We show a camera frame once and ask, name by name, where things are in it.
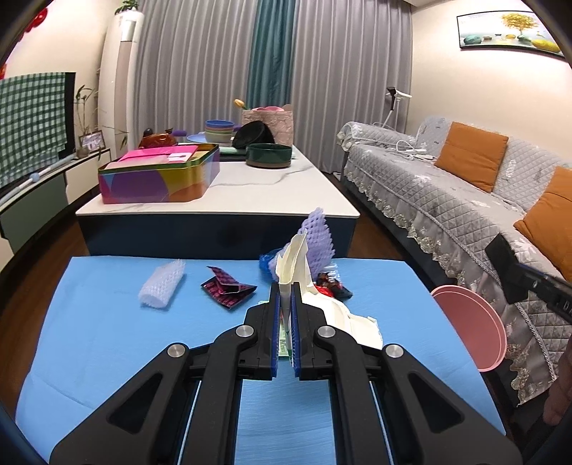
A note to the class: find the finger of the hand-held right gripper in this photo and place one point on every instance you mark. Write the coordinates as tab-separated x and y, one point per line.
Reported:
505	268

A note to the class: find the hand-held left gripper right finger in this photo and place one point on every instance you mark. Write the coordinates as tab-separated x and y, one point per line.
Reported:
294	331

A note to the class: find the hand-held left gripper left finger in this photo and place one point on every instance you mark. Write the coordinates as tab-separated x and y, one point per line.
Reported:
275	331

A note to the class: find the green printed plastic pouch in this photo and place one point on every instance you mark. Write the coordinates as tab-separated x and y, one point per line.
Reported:
286	340

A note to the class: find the dark red patterned wrapper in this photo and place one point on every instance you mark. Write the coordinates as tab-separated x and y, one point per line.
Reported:
223	290

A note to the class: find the cream torn paper carton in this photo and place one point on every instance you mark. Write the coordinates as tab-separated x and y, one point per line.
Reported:
295	264

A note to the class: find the pink plastic basin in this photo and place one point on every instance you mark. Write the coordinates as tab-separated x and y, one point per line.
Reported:
469	326

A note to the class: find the purple foam net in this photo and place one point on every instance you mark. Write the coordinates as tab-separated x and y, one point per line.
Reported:
319	241

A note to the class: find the orange cushion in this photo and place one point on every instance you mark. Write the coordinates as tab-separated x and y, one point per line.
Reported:
469	156
549	223

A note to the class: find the blue crumpled plastic bag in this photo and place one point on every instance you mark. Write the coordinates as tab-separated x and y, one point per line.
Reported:
267	264

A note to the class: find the grey quilted sofa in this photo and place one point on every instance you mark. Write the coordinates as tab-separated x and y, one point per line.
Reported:
447	205

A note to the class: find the white foam net sleeve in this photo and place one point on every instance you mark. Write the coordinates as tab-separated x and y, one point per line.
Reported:
161	286

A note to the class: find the white power strip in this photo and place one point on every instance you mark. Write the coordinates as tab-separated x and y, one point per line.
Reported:
424	154

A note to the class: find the white marble coffee table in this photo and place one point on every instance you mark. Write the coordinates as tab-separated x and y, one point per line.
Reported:
268	188

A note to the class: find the blue table cloth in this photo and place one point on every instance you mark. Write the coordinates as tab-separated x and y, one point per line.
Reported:
111	348

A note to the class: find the dark green bowl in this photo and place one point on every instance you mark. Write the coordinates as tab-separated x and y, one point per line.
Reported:
268	154

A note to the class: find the light green tray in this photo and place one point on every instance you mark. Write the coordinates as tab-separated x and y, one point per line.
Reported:
230	153

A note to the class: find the colourful tin box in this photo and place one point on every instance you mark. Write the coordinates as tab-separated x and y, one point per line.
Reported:
147	188

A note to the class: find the black bowl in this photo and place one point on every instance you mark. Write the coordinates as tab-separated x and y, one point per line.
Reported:
252	134

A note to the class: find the white floor lamp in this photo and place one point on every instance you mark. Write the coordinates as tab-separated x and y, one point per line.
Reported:
393	103

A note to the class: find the beige lace basket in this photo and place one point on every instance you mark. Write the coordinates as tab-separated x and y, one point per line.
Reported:
281	129

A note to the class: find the light blue plate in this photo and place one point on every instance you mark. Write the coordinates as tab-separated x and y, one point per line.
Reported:
196	138

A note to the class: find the blue bowl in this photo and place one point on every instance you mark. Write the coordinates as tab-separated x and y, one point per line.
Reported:
220	123

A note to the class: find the pink paper sheet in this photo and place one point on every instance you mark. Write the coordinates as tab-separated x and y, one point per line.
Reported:
147	156

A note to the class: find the pink item in basket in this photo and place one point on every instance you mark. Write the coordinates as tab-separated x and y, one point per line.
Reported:
268	108

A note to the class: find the red teapot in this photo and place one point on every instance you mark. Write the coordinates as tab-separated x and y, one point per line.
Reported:
156	139

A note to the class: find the yellow artificial flower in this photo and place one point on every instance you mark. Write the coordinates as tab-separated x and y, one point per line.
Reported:
239	103

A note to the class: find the grey curtain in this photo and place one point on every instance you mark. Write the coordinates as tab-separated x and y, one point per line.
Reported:
348	67
192	67

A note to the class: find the teal curtain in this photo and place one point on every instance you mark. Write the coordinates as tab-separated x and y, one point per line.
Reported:
270	67

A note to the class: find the television cabinet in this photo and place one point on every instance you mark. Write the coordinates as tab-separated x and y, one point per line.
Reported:
40	210

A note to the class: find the white rod with blue ball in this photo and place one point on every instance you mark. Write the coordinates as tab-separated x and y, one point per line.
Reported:
33	176

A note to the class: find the white standing air conditioner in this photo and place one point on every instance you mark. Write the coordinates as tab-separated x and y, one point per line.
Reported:
118	89

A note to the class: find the bamboo plant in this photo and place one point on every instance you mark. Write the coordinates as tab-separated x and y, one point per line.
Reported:
82	116

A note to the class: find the black television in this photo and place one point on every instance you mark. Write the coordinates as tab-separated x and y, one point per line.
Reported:
70	111

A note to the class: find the green checked cloth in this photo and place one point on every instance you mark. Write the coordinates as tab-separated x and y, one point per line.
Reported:
31	120

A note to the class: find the green potted plant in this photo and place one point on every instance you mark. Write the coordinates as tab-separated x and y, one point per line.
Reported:
127	6

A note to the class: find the framed wall picture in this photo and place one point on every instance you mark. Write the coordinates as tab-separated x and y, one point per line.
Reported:
505	33

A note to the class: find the small photo frame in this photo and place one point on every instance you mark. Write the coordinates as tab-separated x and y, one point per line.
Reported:
91	141

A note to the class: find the red wall ornament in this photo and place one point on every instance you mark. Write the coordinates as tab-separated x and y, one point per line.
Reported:
35	22

